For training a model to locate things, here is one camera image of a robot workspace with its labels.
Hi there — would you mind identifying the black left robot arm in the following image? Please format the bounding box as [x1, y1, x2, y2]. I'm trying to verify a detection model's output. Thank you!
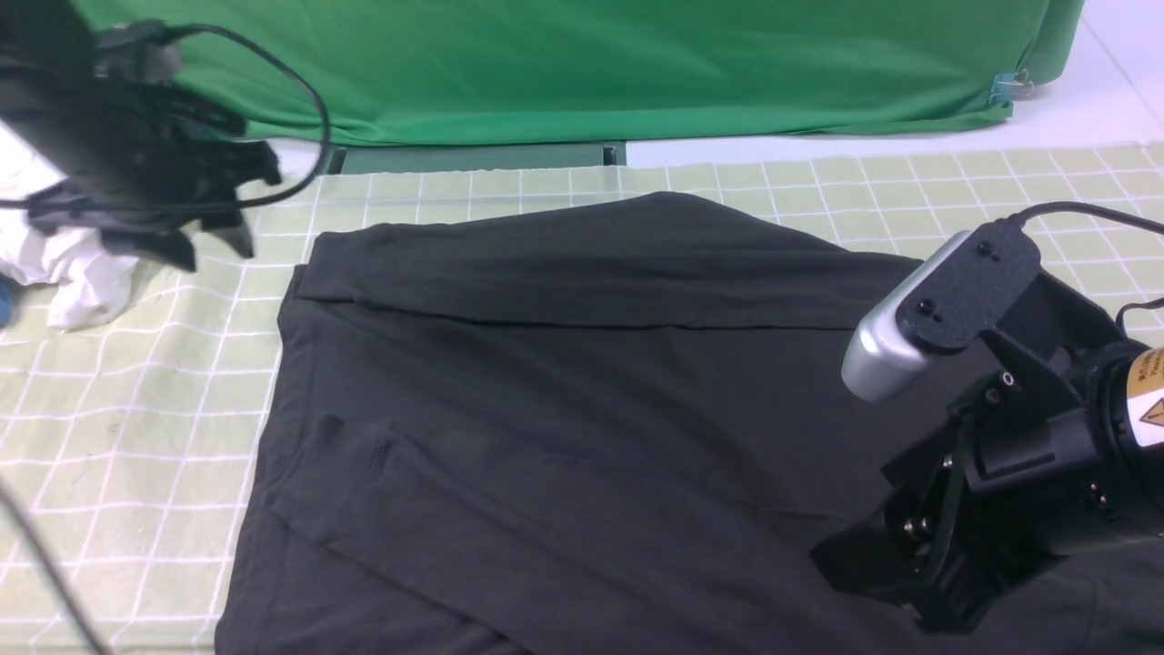
[1, 1, 282, 272]

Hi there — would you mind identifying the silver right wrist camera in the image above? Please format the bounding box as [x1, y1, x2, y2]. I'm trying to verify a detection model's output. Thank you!
[842, 218, 1043, 404]

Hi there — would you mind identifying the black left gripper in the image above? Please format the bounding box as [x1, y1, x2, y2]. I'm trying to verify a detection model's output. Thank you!
[24, 55, 282, 273]

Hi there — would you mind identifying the white crumpled shirt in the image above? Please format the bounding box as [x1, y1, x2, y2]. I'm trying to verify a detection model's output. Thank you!
[1, 126, 140, 330]

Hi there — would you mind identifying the green backdrop cloth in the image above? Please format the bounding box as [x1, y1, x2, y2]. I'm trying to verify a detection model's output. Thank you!
[76, 1, 1083, 145]

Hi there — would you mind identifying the metal binder clip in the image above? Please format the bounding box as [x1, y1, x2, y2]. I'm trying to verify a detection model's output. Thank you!
[987, 69, 1035, 106]

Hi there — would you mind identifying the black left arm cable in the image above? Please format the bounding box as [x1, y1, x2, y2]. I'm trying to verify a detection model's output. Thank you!
[0, 23, 331, 655]

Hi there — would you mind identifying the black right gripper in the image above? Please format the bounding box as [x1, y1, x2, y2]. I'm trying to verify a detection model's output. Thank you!
[810, 273, 1133, 634]

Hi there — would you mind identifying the dark gray long-sleeved shirt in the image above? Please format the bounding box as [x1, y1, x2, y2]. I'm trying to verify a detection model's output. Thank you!
[215, 192, 1161, 654]

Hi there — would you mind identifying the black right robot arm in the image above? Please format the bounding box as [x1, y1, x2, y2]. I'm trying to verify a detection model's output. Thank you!
[215, 192, 1161, 654]

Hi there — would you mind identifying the blue object at edge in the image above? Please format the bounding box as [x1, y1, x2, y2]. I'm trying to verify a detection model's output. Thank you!
[0, 282, 15, 328]

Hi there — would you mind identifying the light green checkered tablecloth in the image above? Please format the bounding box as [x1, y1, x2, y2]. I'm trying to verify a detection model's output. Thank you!
[1, 142, 1161, 654]

